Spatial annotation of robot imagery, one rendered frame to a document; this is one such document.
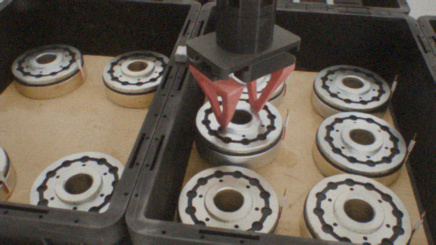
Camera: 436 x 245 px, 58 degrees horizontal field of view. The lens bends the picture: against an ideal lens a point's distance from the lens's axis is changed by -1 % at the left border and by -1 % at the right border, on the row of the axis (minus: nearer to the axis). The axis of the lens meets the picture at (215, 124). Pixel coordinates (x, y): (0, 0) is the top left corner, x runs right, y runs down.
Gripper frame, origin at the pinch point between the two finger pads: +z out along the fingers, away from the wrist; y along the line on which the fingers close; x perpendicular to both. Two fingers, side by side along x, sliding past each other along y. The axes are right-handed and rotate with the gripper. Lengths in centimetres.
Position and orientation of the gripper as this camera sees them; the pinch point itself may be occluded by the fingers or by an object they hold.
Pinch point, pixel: (239, 111)
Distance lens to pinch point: 45.9
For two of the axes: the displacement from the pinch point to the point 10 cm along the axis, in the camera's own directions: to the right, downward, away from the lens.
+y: -8.0, 3.8, -4.7
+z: -0.1, 7.7, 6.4
